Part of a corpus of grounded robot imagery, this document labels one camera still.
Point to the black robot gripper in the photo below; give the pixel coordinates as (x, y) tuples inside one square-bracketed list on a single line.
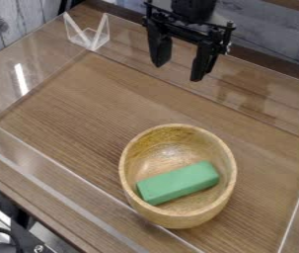
[(193, 21)]

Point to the clear acrylic tray wall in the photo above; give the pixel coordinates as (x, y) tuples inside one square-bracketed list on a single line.
[(74, 208)]

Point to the clear acrylic corner bracket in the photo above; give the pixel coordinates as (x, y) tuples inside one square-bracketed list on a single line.
[(92, 39)]

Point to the wooden bowl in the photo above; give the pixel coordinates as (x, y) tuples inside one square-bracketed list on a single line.
[(163, 149)]

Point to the green rectangular block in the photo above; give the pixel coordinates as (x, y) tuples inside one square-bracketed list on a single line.
[(179, 183)]

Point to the black metal bracket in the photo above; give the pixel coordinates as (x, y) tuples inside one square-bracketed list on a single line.
[(30, 242)]

